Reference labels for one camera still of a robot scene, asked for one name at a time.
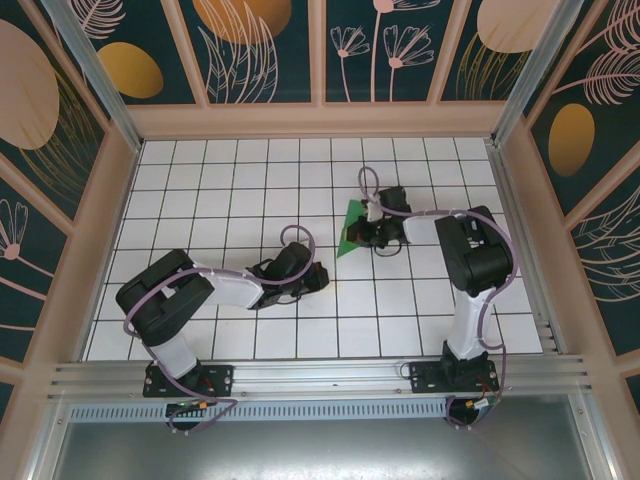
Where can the dark panel with leaf outlines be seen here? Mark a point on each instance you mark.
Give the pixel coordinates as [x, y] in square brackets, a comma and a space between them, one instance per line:
[610, 250]

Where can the grey metal sheet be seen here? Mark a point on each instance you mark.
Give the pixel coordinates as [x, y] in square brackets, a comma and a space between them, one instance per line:
[320, 450]

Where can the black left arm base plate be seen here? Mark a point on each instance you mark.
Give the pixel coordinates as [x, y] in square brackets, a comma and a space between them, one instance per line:
[220, 377]

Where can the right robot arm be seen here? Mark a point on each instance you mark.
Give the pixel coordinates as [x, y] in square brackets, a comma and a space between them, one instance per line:
[475, 260]

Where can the aluminium corner post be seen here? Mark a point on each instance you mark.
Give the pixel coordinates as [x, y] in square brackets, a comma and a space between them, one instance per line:
[532, 75]
[105, 90]

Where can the dark panel with single flower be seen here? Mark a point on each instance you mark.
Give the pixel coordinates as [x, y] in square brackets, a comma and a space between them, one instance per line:
[20, 280]

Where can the dark panel orange circle leaves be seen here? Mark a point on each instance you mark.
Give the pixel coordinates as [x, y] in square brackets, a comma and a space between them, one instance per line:
[240, 30]

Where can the dark panel oval and feather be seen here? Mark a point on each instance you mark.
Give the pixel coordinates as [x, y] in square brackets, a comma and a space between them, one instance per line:
[570, 140]

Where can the small electronics connector board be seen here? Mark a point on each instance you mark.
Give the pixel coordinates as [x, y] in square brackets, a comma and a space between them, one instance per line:
[192, 406]
[480, 404]

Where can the dark panel with cream circle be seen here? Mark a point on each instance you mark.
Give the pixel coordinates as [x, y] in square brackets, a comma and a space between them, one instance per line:
[500, 30]

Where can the dark panel with golden lines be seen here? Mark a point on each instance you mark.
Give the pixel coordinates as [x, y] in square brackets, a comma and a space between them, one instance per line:
[30, 100]

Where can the aluminium mounting rail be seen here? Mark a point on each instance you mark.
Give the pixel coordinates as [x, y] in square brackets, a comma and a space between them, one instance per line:
[320, 375]

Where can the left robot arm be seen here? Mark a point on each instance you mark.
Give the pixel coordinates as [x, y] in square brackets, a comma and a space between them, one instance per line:
[155, 310]

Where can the dark panel with three flowers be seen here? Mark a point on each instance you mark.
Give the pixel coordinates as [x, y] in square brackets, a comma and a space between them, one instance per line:
[360, 75]

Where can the dark panel golden oval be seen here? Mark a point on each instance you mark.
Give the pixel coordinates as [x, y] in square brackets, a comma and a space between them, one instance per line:
[130, 70]

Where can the aluminium side rail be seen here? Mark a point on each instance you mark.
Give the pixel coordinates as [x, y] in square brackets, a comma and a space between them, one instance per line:
[520, 240]

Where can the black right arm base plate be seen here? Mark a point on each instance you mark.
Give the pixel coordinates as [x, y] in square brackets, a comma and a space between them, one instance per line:
[425, 377]

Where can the aluminium frame strut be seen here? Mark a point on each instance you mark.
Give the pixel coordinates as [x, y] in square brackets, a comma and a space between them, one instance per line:
[47, 442]
[595, 440]

